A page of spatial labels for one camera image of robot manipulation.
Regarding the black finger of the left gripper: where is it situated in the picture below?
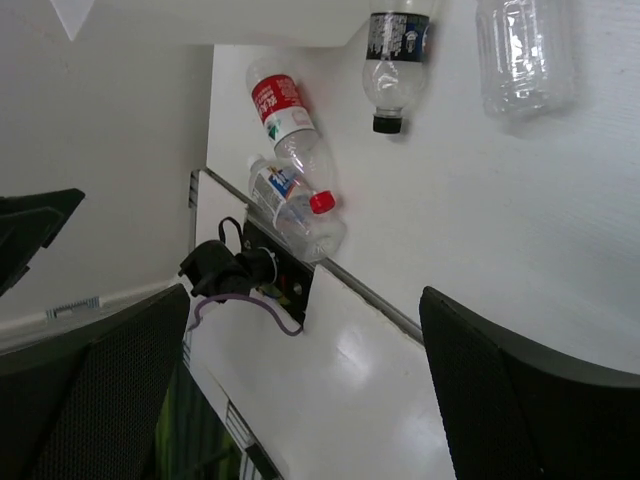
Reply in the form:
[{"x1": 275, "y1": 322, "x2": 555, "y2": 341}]
[{"x1": 1, "y1": 188, "x2": 85, "y2": 295}]

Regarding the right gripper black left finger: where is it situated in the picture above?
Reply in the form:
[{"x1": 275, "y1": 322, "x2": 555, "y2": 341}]
[{"x1": 1, "y1": 285, "x2": 190, "y2": 479}]

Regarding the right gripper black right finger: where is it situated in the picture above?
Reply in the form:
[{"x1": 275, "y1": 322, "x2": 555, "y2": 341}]
[{"x1": 419, "y1": 287, "x2": 639, "y2": 479}]

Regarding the black label plastic bottle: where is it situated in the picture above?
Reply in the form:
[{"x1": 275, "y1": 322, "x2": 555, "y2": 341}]
[{"x1": 362, "y1": 0, "x2": 437, "y2": 135}]

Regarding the clear unlabelled plastic bottle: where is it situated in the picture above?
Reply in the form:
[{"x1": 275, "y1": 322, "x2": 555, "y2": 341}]
[{"x1": 475, "y1": 1, "x2": 576, "y2": 120}]

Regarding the white octagonal bin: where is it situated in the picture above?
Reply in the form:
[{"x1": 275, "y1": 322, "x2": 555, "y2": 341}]
[{"x1": 52, "y1": 0, "x2": 369, "y2": 48}]

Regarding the white cap crushed bottle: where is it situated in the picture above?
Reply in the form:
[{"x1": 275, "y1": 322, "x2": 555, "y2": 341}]
[{"x1": 248, "y1": 155, "x2": 346, "y2": 263}]

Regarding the red label plastic bottle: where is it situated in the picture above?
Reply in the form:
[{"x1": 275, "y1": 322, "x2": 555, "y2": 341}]
[{"x1": 246, "y1": 57, "x2": 338, "y2": 214}]

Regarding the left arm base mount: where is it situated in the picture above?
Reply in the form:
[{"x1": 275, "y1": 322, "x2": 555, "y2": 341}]
[{"x1": 242, "y1": 220, "x2": 314, "y2": 325}]

